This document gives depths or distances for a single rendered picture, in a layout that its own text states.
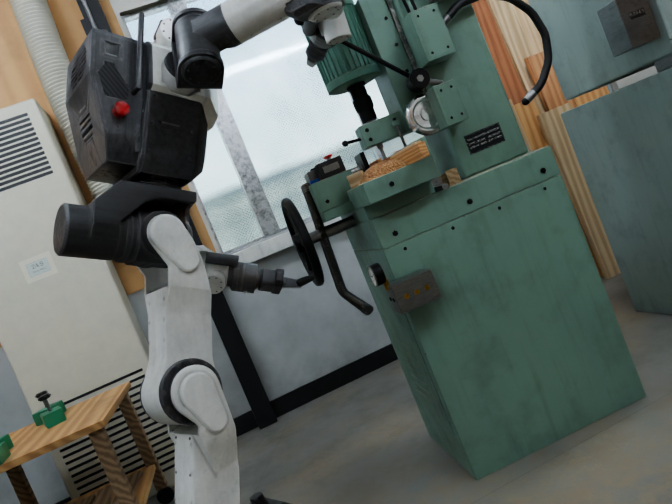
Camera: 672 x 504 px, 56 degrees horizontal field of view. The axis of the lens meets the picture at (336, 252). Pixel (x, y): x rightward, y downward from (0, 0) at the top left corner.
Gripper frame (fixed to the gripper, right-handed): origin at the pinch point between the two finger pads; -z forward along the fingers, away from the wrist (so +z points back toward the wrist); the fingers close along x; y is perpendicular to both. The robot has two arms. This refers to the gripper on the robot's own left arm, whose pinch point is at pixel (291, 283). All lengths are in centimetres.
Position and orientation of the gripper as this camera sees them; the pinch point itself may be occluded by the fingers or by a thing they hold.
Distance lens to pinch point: 192.1
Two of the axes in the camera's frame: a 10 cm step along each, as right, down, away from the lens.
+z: -9.8, -1.3, -1.6
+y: 0.7, -9.4, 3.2
